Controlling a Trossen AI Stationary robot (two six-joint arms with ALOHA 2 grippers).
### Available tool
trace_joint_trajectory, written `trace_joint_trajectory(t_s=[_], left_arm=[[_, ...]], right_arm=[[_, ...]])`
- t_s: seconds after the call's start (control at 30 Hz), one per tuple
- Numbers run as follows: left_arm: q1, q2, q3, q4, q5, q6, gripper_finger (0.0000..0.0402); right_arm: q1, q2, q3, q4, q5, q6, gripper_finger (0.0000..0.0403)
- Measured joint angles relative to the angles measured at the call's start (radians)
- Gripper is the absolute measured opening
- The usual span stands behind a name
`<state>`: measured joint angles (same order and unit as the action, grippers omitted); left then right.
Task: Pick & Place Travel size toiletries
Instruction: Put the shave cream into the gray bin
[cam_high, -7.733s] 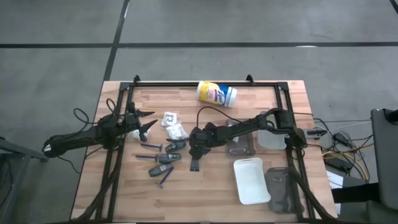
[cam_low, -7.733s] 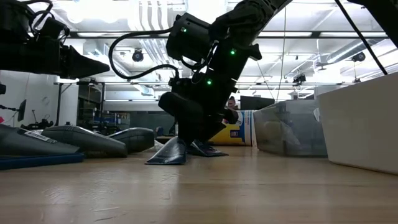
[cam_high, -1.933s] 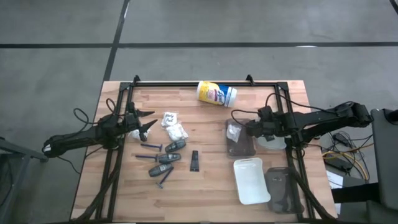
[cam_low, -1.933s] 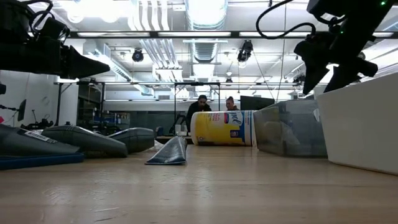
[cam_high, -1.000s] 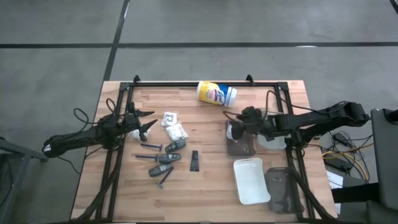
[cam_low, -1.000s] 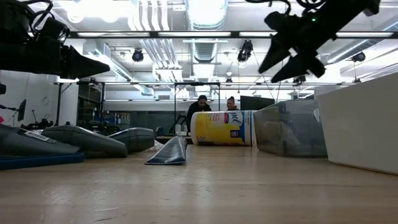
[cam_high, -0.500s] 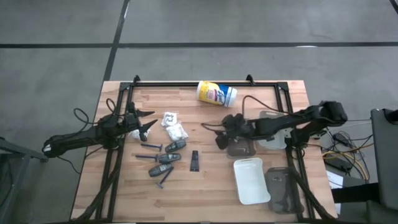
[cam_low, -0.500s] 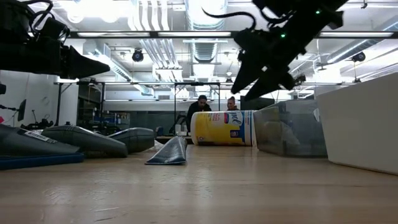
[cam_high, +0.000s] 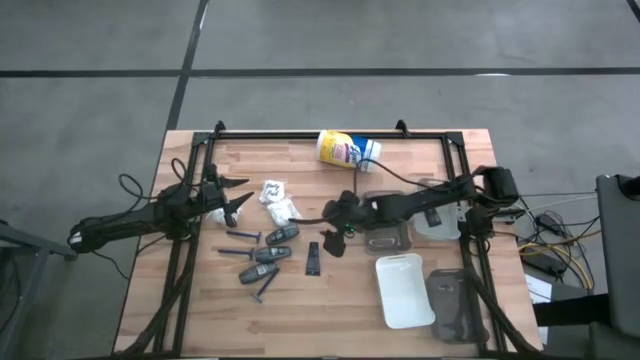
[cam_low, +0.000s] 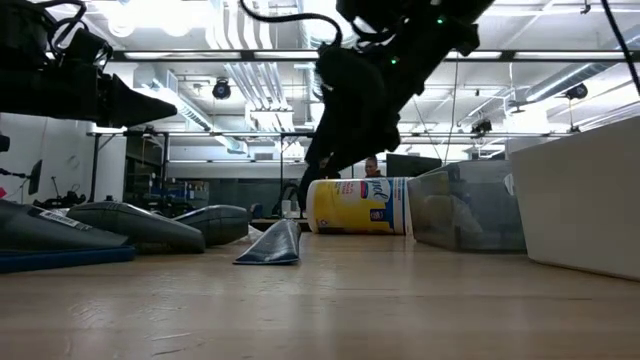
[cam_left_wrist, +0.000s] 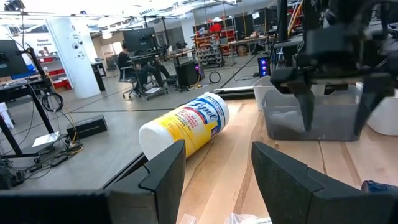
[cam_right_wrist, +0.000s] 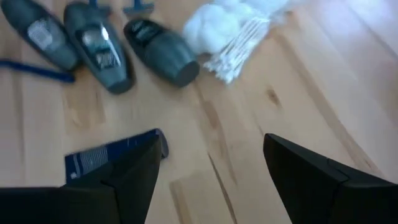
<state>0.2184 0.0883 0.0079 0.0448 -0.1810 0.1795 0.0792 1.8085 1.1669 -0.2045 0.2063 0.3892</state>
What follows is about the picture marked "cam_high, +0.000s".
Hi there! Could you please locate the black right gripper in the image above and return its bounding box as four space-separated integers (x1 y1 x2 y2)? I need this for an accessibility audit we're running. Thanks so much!
288 191 374 259

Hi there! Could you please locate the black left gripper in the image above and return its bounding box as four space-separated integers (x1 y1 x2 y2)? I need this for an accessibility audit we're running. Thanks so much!
194 164 255 229

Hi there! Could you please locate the black remote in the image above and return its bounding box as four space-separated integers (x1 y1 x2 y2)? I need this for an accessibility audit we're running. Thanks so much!
305 241 322 277

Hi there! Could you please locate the grey pouch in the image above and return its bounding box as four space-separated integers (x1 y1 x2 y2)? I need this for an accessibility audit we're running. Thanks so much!
238 263 280 286

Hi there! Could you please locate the smoky translucent plastic tray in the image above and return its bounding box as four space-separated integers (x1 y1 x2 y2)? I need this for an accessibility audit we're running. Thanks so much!
360 188 414 257

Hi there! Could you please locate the yellow disinfecting wipes canister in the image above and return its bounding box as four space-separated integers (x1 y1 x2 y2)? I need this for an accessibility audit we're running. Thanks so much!
315 129 383 174

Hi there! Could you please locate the white plastic tray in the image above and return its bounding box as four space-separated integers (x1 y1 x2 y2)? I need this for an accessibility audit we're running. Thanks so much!
374 252 437 331

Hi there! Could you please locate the dark gray plastic tray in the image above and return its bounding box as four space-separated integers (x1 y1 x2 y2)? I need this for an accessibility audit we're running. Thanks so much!
425 267 491 345

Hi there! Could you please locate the black power brick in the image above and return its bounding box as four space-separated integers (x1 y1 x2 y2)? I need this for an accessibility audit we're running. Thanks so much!
522 251 566 277

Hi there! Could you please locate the gray metal stand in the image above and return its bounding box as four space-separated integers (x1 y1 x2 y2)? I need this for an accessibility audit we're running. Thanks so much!
0 219 81 360

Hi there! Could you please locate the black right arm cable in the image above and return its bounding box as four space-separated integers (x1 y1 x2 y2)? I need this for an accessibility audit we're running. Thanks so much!
352 158 451 194

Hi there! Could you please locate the black aluminium table frame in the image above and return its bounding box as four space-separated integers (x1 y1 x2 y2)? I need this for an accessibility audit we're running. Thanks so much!
112 119 544 359

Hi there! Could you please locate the yellow cable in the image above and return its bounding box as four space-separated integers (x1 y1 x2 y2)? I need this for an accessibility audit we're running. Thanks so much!
517 229 601 292

